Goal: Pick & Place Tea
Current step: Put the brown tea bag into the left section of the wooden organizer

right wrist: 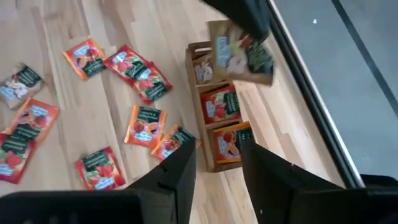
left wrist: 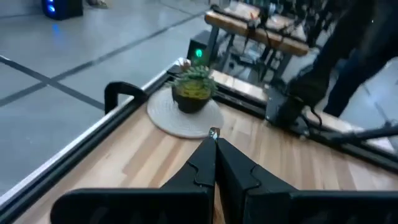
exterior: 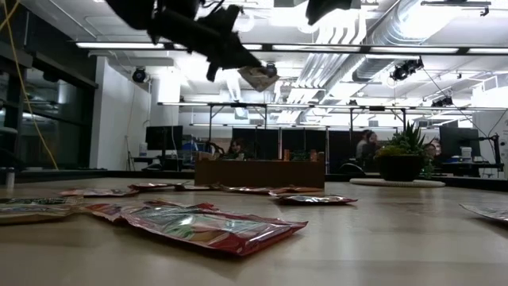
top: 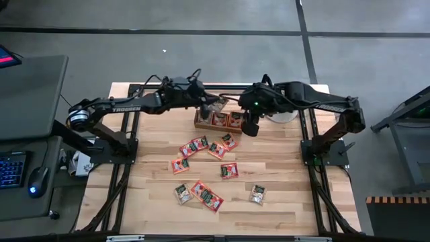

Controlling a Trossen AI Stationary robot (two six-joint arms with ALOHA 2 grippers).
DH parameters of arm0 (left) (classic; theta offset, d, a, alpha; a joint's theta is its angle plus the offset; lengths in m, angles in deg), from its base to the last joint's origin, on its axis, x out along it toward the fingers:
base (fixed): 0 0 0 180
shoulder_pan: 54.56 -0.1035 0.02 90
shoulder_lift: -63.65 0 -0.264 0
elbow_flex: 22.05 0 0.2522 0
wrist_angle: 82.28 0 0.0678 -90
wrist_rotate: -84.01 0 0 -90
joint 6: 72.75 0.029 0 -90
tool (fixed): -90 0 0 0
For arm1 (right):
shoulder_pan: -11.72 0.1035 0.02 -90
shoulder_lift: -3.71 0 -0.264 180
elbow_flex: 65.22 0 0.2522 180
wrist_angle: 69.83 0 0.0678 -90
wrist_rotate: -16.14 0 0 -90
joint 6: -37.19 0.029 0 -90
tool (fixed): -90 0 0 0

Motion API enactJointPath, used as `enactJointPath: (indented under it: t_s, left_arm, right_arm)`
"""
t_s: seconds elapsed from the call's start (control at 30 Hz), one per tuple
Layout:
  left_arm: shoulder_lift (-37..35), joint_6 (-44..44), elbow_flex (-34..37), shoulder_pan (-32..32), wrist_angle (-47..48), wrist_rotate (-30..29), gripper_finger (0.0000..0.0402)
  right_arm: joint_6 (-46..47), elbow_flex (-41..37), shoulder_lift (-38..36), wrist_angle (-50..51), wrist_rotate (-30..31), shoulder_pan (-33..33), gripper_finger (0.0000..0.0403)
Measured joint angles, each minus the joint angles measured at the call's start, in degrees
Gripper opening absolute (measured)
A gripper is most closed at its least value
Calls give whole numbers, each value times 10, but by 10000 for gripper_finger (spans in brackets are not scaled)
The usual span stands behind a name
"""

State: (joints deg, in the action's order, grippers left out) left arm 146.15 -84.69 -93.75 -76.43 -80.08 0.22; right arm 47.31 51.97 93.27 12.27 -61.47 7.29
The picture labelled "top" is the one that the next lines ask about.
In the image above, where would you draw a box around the wooden three-slot organizer box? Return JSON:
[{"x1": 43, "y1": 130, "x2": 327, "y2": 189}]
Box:
[{"x1": 193, "y1": 109, "x2": 243, "y2": 134}]

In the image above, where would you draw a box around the dark grey desk top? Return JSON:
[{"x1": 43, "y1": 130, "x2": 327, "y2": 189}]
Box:
[{"x1": 0, "y1": 139, "x2": 65, "y2": 222}]

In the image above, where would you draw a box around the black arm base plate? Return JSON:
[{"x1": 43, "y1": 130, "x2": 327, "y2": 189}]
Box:
[
  {"x1": 300, "y1": 139, "x2": 356, "y2": 167},
  {"x1": 89, "y1": 138, "x2": 138, "y2": 165}
]

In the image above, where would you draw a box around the beige tea packet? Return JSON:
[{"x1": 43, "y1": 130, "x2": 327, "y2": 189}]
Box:
[
  {"x1": 248, "y1": 184, "x2": 267, "y2": 206},
  {"x1": 173, "y1": 183, "x2": 194, "y2": 206},
  {"x1": 208, "y1": 97, "x2": 230, "y2": 114},
  {"x1": 198, "y1": 112, "x2": 213, "y2": 126}
]

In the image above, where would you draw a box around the grey metal table frame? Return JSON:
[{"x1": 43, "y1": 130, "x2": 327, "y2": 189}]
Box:
[{"x1": 370, "y1": 85, "x2": 430, "y2": 195}]

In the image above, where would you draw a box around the small potted plant on plate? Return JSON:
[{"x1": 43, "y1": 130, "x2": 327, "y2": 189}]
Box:
[{"x1": 265, "y1": 110, "x2": 300, "y2": 124}]

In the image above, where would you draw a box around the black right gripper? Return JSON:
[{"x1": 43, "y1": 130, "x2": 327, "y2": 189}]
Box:
[{"x1": 239, "y1": 82, "x2": 290, "y2": 137}]

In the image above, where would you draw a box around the black diagonal beam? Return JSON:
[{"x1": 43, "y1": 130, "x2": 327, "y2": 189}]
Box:
[{"x1": 52, "y1": 119, "x2": 101, "y2": 155}]

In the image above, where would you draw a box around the backlit black keyboard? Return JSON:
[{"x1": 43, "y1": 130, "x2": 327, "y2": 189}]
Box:
[{"x1": 0, "y1": 151, "x2": 30, "y2": 189}]

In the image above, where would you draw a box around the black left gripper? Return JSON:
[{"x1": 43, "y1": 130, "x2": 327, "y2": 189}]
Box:
[{"x1": 164, "y1": 77, "x2": 223, "y2": 120}]

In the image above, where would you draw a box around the red tea packet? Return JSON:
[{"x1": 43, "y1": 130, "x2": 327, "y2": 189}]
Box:
[
  {"x1": 200, "y1": 190, "x2": 224, "y2": 213},
  {"x1": 191, "y1": 135, "x2": 210, "y2": 151},
  {"x1": 212, "y1": 112, "x2": 229, "y2": 128},
  {"x1": 220, "y1": 163, "x2": 240, "y2": 180},
  {"x1": 179, "y1": 142, "x2": 198, "y2": 158}
]

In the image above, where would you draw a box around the black crate with orange stripes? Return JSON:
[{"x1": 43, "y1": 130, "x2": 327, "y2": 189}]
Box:
[{"x1": 365, "y1": 196, "x2": 430, "y2": 242}]

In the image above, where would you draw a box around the white cardboard box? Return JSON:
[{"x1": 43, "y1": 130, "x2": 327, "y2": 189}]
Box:
[{"x1": 67, "y1": 149, "x2": 94, "y2": 178}]

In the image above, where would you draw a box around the black aluminium table frame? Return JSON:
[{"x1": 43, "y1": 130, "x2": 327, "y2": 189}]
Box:
[{"x1": 75, "y1": 83, "x2": 362, "y2": 242}]

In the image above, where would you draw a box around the silver metal bracket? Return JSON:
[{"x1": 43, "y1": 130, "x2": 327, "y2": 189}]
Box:
[
  {"x1": 294, "y1": 236, "x2": 333, "y2": 242},
  {"x1": 105, "y1": 235, "x2": 145, "y2": 242}
]

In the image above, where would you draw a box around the black computer mouse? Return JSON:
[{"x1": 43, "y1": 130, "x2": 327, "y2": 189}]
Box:
[{"x1": 27, "y1": 166, "x2": 50, "y2": 199}]

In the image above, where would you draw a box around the light grey desk top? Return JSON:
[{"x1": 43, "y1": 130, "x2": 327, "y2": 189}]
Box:
[{"x1": 0, "y1": 54, "x2": 69, "y2": 141}]

